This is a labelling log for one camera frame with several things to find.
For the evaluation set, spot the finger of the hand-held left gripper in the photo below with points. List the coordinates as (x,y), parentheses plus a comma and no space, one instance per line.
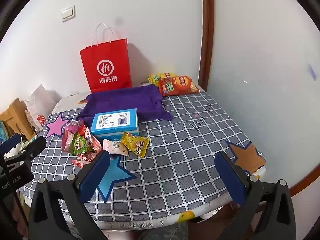
(35,145)
(10,143)

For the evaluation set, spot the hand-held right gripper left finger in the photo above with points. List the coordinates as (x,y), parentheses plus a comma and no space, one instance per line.
(96,172)

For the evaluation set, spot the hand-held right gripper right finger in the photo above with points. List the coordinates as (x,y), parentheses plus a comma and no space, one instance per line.
(230,177)

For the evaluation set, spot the small red snack packet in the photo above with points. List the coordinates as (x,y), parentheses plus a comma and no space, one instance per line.
(88,158)

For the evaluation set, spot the small pink snack packet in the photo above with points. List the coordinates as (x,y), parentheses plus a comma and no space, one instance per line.
(76,161)

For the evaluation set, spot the pale pink white snack packet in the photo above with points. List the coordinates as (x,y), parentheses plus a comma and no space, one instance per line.
(115,147)

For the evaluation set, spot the green snack packet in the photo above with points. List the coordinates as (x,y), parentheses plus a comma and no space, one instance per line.
(79,145)

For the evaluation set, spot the large pink snack packet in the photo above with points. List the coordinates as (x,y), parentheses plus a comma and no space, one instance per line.
(67,136)

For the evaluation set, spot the white strawberry print snack packet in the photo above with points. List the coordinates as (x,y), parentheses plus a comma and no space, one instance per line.
(92,137)

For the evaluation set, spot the yellow snack packet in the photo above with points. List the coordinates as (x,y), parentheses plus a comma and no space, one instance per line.
(135,143)

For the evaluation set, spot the colourful printed cloth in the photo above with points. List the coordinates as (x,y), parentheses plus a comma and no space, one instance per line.
(3,131)

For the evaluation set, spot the wooden chair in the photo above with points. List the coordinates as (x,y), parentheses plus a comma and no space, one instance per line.
(15,115)

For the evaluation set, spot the white shopping bag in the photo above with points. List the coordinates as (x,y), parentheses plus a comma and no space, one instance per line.
(41,102)

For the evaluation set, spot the blue cardboard box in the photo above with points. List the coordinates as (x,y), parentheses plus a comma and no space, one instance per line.
(115,123)

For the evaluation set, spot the brown wooden baseboard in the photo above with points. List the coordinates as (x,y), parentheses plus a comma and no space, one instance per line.
(303,185)

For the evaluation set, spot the purple towel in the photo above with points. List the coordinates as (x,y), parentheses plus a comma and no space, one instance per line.
(125,100)

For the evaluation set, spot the orange chips bag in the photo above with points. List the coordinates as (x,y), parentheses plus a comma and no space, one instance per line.
(178,85)

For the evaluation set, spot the red paper bag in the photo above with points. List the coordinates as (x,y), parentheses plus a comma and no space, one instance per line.
(106,65)

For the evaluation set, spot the yellow chips bag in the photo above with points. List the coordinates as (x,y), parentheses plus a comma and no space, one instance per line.
(160,77)

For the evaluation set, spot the white light switch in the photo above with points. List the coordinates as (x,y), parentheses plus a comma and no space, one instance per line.
(68,13)

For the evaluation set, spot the brown wooden door frame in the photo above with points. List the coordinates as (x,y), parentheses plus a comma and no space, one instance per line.
(206,30)

